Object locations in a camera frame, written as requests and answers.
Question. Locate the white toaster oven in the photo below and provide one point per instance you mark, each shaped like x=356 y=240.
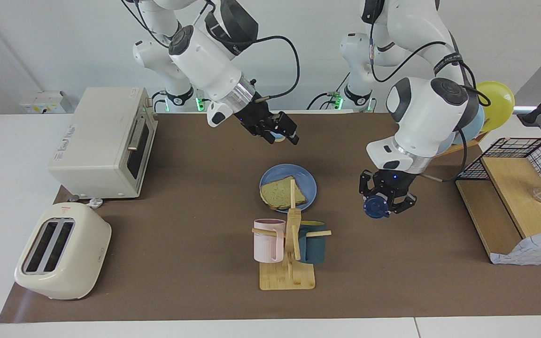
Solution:
x=96 y=141

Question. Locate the wooden mug rack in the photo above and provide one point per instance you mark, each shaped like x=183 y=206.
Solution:
x=287 y=279

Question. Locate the dark teal mug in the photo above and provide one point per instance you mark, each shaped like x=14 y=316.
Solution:
x=315 y=249

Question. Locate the toasted bread slice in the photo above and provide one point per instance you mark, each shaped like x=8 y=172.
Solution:
x=277 y=192

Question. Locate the light blue round plate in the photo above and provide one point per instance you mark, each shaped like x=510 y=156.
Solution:
x=475 y=127

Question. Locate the small grey round knob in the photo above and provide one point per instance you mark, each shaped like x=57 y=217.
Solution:
x=74 y=198

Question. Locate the yellow round plate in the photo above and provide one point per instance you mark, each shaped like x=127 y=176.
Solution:
x=500 y=103

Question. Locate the white power plug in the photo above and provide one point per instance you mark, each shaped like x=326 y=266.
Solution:
x=95 y=203

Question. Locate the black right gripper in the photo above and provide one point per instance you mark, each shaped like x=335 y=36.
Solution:
x=258 y=117

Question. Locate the wooden plate rack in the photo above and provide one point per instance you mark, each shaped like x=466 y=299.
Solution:
x=472 y=141

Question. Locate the cream two-slot toaster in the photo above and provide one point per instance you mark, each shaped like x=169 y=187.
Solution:
x=78 y=263

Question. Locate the seasoning bottle navy cap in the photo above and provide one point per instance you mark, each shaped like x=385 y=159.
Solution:
x=376 y=206

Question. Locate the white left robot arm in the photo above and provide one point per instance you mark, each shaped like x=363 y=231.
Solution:
x=430 y=122

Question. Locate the pink ribbed mug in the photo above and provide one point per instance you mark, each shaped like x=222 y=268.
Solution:
x=266 y=241

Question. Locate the brown table mat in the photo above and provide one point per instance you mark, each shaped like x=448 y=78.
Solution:
x=195 y=188

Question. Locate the white wall socket box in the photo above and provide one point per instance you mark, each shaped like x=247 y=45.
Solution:
x=45 y=102

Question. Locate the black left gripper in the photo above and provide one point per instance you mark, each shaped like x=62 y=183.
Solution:
x=392 y=183

